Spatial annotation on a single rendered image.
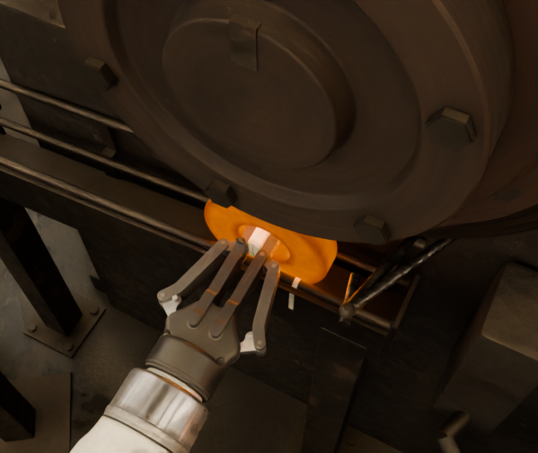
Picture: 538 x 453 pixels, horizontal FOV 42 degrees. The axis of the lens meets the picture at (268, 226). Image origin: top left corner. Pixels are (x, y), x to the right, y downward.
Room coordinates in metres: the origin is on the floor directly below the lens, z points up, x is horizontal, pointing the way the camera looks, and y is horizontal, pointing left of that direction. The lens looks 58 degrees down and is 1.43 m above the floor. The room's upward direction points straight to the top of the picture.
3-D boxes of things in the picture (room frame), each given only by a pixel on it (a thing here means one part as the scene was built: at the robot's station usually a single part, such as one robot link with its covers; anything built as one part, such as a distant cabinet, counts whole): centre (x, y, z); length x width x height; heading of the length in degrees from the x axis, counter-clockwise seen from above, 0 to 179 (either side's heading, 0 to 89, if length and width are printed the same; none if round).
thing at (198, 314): (0.34, 0.05, 0.76); 0.11 x 0.01 x 0.04; 154
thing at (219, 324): (0.32, 0.03, 0.76); 0.11 x 0.01 x 0.04; 151
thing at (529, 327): (0.29, -0.26, 0.68); 0.11 x 0.08 x 0.24; 153
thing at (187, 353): (0.27, 0.07, 0.76); 0.09 x 0.08 x 0.07; 152
